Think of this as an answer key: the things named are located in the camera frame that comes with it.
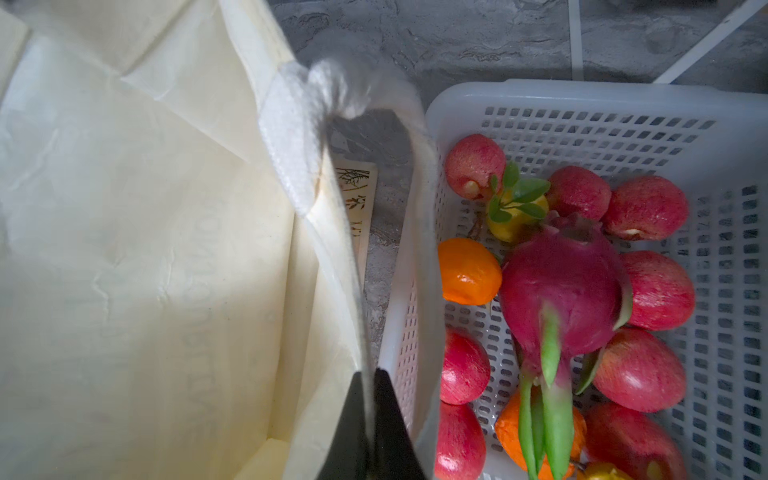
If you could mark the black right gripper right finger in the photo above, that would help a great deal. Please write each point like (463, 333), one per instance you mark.
(394, 457)

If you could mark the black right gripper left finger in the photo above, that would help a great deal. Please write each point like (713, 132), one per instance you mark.
(348, 455)

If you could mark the orange tangerine with leaves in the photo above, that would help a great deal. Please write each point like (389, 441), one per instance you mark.
(470, 273)

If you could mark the cream canvas grocery bag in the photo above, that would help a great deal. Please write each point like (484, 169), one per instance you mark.
(181, 295)

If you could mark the pink dragon fruit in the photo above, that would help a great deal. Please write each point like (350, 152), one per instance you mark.
(564, 294)

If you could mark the red apple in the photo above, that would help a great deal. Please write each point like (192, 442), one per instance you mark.
(466, 368)
(646, 208)
(574, 189)
(640, 372)
(461, 448)
(470, 165)
(663, 293)

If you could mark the orange crinkled fruit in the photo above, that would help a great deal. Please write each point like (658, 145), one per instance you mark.
(507, 432)

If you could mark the yellow pear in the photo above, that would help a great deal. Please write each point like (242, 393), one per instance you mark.
(601, 471)

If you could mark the yellow lemon with leaves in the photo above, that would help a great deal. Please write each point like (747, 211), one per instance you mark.
(518, 202)

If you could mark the white plastic basket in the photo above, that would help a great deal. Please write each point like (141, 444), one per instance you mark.
(713, 146)

